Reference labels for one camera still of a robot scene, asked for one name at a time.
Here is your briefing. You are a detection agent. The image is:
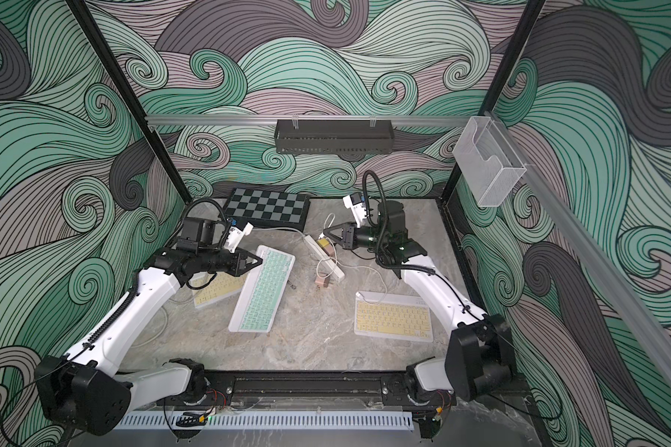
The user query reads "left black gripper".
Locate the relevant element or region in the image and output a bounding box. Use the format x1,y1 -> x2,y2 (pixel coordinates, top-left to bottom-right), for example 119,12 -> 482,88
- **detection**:
198,247 -> 263,279

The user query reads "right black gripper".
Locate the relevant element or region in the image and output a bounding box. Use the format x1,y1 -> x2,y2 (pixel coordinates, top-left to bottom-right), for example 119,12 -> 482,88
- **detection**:
330,221 -> 393,253

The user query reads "green wireless keyboard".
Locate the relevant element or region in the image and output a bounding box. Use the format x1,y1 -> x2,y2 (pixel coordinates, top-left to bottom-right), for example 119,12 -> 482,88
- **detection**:
229,245 -> 296,333

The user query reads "white power strip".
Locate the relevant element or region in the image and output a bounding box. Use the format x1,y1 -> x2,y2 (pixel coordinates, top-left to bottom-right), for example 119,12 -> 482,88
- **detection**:
304,235 -> 345,282

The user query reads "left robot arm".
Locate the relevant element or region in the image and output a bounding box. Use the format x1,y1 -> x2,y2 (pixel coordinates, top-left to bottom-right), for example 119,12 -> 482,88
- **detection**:
35,217 -> 263,436

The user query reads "yellow keyboard left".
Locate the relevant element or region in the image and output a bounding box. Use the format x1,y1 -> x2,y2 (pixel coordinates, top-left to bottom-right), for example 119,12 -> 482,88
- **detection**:
193,273 -> 246,308

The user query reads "yellow keyboard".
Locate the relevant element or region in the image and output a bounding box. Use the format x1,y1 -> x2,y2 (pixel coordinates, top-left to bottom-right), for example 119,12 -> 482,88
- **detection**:
193,273 -> 246,308
353,291 -> 434,343

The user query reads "yellow keyboard right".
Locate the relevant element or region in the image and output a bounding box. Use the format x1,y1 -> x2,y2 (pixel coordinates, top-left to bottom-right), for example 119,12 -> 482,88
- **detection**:
353,291 -> 434,343

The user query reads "black chessboard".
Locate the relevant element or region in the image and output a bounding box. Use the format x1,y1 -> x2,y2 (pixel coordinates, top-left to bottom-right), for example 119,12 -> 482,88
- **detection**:
224,188 -> 311,231

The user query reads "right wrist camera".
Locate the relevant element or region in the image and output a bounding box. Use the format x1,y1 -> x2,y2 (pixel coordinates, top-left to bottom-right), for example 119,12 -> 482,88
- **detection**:
343,192 -> 368,228

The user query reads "black wall tray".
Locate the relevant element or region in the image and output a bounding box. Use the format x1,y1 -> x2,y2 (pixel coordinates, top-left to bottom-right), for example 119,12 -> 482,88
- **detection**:
274,119 -> 395,158

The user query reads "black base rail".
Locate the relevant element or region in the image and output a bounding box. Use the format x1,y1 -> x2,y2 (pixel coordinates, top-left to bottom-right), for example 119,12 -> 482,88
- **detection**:
161,371 -> 532,408

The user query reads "clear plastic wall bin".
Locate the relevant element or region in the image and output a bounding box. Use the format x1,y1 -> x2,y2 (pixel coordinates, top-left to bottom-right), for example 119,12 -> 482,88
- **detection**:
453,115 -> 527,208

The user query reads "white slotted cable duct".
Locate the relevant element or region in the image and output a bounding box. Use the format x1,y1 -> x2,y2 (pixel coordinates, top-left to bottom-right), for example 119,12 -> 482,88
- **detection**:
117,411 -> 414,431

